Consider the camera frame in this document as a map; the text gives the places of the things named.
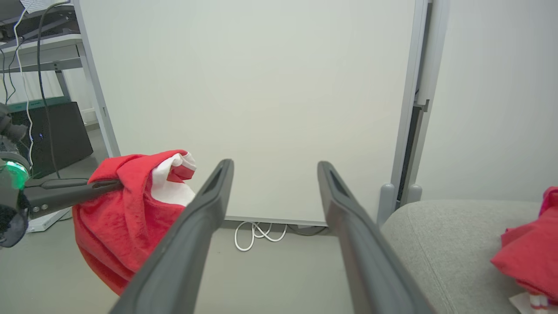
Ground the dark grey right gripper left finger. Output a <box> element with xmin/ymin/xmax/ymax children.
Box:
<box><xmin>109</xmin><ymin>159</ymin><xmax>235</xmax><ymax>314</ymax></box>

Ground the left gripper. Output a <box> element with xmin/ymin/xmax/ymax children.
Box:
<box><xmin>0</xmin><ymin>150</ymin><xmax>125</xmax><ymax>249</ymax></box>

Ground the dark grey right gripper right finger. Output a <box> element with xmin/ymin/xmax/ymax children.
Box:
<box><xmin>317</xmin><ymin>161</ymin><xmax>436</xmax><ymax>314</ymax></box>

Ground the red and white fleece garment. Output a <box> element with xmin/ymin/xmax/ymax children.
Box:
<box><xmin>72</xmin><ymin>150</ymin><xmax>197</xmax><ymax>296</ymax></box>

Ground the red basketball jersey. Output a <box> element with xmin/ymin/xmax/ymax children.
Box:
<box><xmin>490</xmin><ymin>187</ymin><xmax>558</xmax><ymax>314</ymax></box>

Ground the grey fabric sofa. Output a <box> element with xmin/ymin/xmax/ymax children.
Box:
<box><xmin>380</xmin><ymin>200</ymin><xmax>558</xmax><ymax>314</ymax></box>

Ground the white power adapter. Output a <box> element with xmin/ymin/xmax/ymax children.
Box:
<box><xmin>26</xmin><ymin>208</ymin><xmax>72</xmax><ymax>232</ymax></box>

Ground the black computer case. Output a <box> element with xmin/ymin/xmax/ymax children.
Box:
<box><xmin>8</xmin><ymin>102</ymin><xmax>94</xmax><ymax>178</ymax></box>

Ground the grey partition foot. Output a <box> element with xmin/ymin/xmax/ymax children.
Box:
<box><xmin>405</xmin><ymin>184</ymin><xmax>423</xmax><ymax>205</ymax></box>
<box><xmin>377</xmin><ymin>183</ymin><xmax>396</xmax><ymax>226</ymax></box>

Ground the black desk equipment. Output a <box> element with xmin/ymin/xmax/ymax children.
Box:
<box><xmin>0</xmin><ymin>0</ymin><xmax>81</xmax><ymax>42</ymax></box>

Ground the white coiled cable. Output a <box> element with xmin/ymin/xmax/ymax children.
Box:
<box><xmin>234</xmin><ymin>221</ymin><xmax>288</xmax><ymax>252</ymax></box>

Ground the black floor cable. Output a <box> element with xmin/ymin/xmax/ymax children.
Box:
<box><xmin>286</xmin><ymin>224</ymin><xmax>327</xmax><ymax>236</ymax></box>

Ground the white hanging cable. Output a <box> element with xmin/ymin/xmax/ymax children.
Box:
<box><xmin>12</xmin><ymin>0</ymin><xmax>36</xmax><ymax>171</ymax></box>

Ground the black hanging cable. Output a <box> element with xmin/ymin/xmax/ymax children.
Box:
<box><xmin>37</xmin><ymin>0</ymin><xmax>72</xmax><ymax>179</ymax></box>

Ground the grey metal desk frame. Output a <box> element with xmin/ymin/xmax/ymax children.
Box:
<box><xmin>0</xmin><ymin>33</ymin><xmax>85</xmax><ymax>103</ymax></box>

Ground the white partition panel grey frame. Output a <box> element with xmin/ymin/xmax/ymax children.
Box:
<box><xmin>72</xmin><ymin>0</ymin><xmax>430</xmax><ymax>227</ymax></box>
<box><xmin>412</xmin><ymin>0</ymin><xmax>558</xmax><ymax>203</ymax></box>

